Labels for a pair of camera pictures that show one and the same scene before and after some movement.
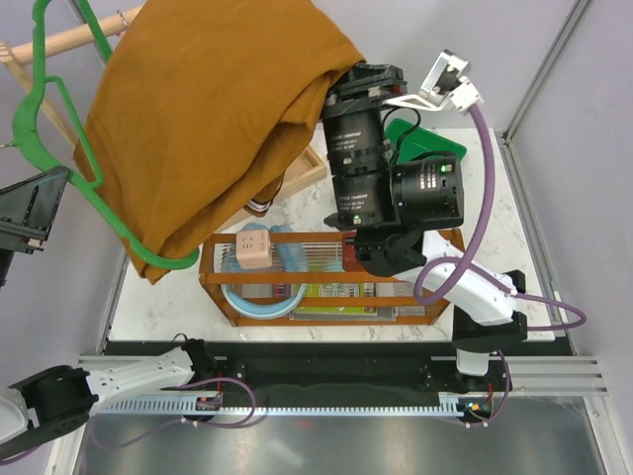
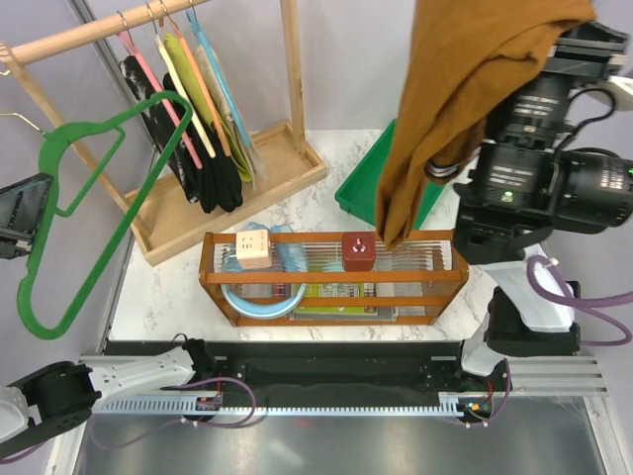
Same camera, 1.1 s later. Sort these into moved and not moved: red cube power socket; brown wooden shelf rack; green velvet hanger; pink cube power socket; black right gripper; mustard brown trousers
Moved: black right gripper; mustard brown trousers; green velvet hanger
Not moved: brown wooden shelf rack; pink cube power socket; red cube power socket
